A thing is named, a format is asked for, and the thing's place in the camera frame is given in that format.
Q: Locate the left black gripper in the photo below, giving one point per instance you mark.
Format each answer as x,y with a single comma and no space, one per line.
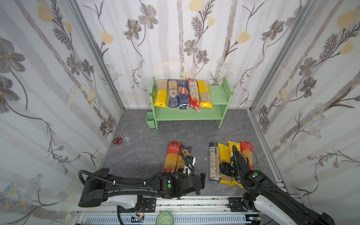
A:
201,183

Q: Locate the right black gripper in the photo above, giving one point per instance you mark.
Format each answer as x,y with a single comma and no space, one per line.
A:
235,157

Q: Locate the red white-label spaghetti bag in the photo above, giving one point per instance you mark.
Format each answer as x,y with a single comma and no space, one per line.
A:
194,99

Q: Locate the yellow Pastatime spaghetti bag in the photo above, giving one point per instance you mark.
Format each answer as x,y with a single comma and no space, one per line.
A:
204,94

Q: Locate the yellow label spaghetti bag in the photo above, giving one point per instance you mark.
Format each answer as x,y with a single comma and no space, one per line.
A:
161,94

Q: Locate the blue Barilla spaghetti box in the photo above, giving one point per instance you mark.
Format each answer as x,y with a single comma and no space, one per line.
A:
183,94

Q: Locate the blue portrait spaghetti bag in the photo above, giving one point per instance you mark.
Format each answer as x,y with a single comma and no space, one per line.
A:
173,92

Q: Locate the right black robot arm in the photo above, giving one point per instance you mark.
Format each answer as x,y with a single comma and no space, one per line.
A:
262,195

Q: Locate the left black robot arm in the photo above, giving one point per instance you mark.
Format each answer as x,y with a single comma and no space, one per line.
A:
101,186

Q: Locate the blue gold Meli pasta bag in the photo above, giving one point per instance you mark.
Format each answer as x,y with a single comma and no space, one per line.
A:
186,151

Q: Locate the green two-tier shelf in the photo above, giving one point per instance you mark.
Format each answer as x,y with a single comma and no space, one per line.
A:
221,97

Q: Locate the red spaghetti bag far right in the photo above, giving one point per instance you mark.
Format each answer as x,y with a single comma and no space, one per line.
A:
247,151

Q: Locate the clear barcode spaghetti bag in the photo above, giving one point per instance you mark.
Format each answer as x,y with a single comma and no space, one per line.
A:
214,161

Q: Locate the green round plastic lid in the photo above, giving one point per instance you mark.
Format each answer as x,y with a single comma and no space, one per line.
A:
164,218

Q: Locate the small green cup bin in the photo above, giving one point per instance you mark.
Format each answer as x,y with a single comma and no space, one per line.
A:
150,120

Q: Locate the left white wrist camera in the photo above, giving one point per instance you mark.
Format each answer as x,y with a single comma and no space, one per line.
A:
189,168

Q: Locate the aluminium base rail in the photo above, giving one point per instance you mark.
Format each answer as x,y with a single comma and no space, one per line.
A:
189,205

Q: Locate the white slotted cable duct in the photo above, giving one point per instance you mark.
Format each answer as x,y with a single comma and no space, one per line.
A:
178,220

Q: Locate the red handled scissors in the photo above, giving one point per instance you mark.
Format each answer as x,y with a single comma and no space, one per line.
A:
118,140

